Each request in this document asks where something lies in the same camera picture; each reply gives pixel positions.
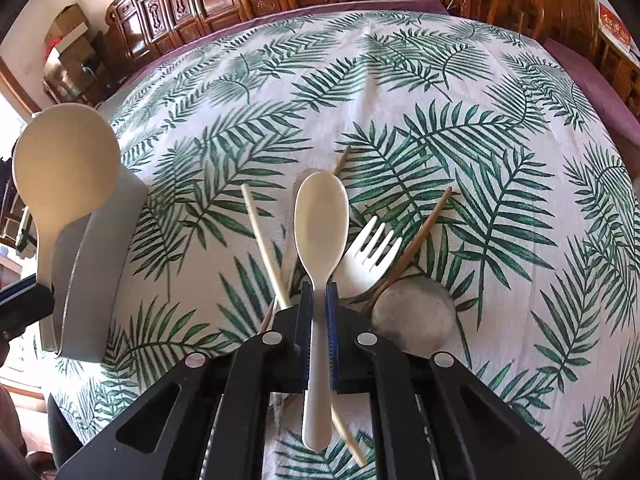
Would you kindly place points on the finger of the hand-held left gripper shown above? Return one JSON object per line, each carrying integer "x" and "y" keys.
{"x": 25, "y": 310}

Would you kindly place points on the white plastic fork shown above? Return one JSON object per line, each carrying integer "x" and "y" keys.
{"x": 365, "y": 270}

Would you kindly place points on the red wall poster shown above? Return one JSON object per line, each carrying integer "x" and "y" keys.
{"x": 615, "y": 27}

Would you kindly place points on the cream chopstick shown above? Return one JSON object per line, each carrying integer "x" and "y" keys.
{"x": 262, "y": 245}

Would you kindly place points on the window with wooden frame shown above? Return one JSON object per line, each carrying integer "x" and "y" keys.
{"x": 10, "y": 110}

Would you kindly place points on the grey round spoon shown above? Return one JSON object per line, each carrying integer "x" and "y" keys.
{"x": 415, "y": 317}

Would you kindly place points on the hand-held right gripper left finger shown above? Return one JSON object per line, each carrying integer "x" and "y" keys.
{"x": 306, "y": 340}

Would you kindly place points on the black chair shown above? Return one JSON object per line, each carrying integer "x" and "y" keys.
{"x": 62, "y": 425}

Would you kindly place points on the cardboard boxes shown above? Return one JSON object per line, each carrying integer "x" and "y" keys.
{"x": 67, "y": 25}

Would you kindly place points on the leaf print tablecloth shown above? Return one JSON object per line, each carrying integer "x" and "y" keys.
{"x": 450, "y": 110}

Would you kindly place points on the small cream spoon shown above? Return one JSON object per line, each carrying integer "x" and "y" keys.
{"x": 320, "y": 220}

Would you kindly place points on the large cream rice paddle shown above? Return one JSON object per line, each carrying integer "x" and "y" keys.
{"x": 65, "y": 160}

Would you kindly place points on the brown wooden chopstick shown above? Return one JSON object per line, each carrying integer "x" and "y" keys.
{"x": 425, "y": 232}
{"x": 343, "y": 157}

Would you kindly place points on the dark wooden cabinet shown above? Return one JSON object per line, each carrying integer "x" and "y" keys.
{"x": 75, "y": 77}

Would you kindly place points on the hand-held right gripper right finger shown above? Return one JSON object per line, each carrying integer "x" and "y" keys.
{"x": 333, "y": 345}

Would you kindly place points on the person's left forearm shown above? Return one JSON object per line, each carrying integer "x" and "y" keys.
{"x": 10, "y": 425}

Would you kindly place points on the grey utensil tray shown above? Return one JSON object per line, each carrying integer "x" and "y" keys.
{"x": 100, "y": 270}

